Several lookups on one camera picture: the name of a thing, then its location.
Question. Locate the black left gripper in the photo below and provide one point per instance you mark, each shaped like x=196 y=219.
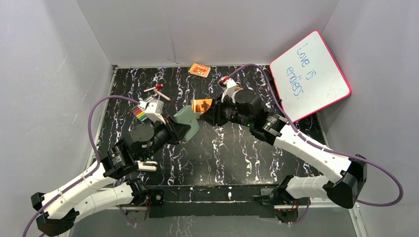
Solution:
x=176 y=130

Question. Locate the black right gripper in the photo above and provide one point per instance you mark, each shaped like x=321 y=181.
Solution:
x=210 y=115

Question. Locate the mint green card holder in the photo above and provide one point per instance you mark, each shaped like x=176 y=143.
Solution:
x=187 y=118

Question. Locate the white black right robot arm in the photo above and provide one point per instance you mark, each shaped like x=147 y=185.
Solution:
x=341 y=179

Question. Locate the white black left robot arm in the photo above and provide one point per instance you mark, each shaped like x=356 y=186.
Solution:
x=59 y=210

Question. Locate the small orange card box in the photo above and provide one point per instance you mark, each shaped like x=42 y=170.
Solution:
x=199 y=70

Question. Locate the orange Huckleberry Finn book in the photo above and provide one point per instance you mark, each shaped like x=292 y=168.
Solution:
x=201 y=105

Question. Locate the clear case of markers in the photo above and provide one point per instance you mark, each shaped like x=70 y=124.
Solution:
x=139 y=110

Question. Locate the white marker orange cap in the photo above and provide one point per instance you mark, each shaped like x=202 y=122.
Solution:
x=161 y=94

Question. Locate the white marker red cap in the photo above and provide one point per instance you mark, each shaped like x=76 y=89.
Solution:
x=158 y=86

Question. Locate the pink framed whiteboard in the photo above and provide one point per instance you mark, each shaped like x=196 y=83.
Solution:
x=308 y=78

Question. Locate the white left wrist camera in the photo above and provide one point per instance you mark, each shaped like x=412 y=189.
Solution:
x=153 y=110

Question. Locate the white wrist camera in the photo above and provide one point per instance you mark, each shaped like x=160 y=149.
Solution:
x=153 y=110
x=229 y=87

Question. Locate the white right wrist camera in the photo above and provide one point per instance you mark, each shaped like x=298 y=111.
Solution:
x=229 y=87

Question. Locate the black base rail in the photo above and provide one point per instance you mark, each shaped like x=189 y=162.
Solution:
x=212 y=196

